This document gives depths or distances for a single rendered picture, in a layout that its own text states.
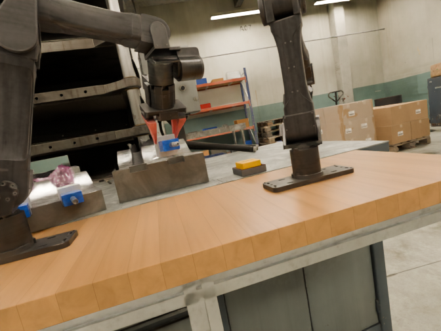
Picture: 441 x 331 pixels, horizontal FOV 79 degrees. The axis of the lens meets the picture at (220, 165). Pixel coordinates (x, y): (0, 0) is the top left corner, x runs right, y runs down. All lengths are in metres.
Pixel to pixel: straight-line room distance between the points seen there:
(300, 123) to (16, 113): 0.54
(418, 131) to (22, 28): 5.41
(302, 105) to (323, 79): 8.12
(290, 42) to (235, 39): 7.48
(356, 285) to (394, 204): 0.72
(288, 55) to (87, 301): 0.55
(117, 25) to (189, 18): 7.49
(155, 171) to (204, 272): 0.45
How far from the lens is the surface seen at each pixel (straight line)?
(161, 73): 0.64
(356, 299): 1.23
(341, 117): 4.46
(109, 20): 0.64
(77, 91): 1.64
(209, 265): 0.39
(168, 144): 0.68
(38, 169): 1.66
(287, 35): 0.62
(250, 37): 8.21
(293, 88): 0.61
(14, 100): 0.59
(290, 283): 1.03
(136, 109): 1.53
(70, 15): 0.63
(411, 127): 5.45
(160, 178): 0.78
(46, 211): 0.75
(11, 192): 0.57
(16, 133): 0.58
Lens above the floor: 0.95
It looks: 8 degrees down
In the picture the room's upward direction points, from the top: 11 degrees counter-clockwise
